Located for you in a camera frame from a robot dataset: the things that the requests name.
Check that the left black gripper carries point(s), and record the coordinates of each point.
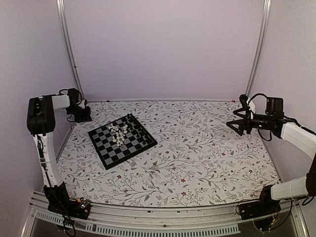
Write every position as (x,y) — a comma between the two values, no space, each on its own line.
(87,117)

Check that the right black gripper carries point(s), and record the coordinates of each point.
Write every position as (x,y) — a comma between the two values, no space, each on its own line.
(241,122)

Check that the black white chess board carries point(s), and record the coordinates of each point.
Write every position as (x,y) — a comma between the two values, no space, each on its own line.
(109,153)

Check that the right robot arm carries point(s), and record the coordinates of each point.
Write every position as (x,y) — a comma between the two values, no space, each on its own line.
(288,130)

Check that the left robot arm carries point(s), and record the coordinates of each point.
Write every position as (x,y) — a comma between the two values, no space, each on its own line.
(41,124)

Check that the white pieces pile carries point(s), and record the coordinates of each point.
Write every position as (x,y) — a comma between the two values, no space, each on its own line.
(119,136)

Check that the black pieces row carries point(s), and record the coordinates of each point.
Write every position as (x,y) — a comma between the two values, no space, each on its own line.
(136,134)

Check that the floral patterned table mat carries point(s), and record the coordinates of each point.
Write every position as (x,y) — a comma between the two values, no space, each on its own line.
(198,160)

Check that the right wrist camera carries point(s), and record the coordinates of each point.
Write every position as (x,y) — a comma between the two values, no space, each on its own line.
(247,105)

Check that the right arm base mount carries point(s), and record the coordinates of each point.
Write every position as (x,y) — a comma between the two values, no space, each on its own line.
(249,209)

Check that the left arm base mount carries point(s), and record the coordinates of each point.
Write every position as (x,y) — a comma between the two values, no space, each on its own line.
(77,208)

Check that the front aluminium rail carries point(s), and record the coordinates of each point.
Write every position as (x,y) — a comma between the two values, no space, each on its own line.
(203,221)

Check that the left aluminium frame post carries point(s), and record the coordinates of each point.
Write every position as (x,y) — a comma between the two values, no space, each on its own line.
(67,42)

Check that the aluminium frame post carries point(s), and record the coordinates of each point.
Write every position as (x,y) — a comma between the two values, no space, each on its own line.
(67,42)
(260,45)

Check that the right aluminium frame post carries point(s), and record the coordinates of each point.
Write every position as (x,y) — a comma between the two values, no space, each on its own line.
(260,45)

